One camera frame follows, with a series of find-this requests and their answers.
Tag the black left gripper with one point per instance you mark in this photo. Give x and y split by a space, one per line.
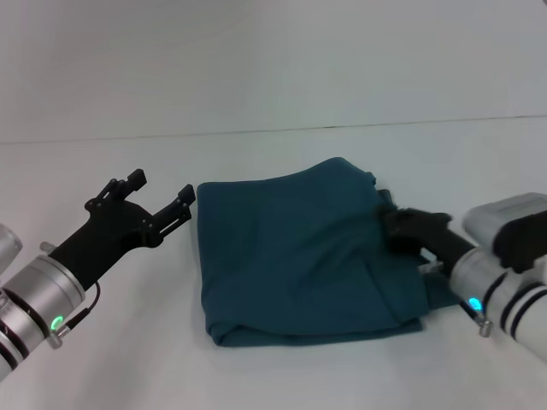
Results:
111 232

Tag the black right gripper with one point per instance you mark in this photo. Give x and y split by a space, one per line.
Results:
423 230

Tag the teal t-shirt with FREE print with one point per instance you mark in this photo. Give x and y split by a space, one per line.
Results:
278 235

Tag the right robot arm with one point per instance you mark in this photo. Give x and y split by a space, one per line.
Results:
504 294

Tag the small silver plug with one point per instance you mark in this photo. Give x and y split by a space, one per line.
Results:
47 247

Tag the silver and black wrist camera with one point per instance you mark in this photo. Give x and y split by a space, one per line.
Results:
491 218
8 247

